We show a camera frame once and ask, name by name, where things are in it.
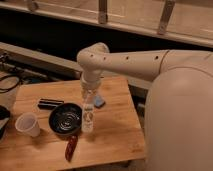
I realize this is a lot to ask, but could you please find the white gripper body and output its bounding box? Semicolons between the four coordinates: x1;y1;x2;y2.
80;74;101;98

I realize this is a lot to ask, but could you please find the clear bottle with white label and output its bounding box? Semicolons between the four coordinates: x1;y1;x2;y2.
82;91;94;133

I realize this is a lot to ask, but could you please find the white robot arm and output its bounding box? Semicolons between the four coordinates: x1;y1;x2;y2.
77;43;213;171

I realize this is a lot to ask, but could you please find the blue sponge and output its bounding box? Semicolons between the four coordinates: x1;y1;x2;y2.
94;95;105;108

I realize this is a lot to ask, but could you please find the black bowl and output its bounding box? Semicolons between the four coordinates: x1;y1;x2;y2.
49;103;82;135

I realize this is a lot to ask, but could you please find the black rectangular case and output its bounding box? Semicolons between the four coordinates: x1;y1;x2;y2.
38;99;63;110

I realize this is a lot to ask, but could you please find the red chili pepper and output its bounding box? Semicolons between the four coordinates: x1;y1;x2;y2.
65;135;78;162

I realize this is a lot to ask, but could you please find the translucent plastic cup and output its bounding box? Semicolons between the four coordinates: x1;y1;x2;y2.
15;112;40;137

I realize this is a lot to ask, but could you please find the dark object at left edge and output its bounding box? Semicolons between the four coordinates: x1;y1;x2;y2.
0;105;10;139

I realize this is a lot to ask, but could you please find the black cable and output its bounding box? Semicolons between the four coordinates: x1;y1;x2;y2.
0;73;23;94

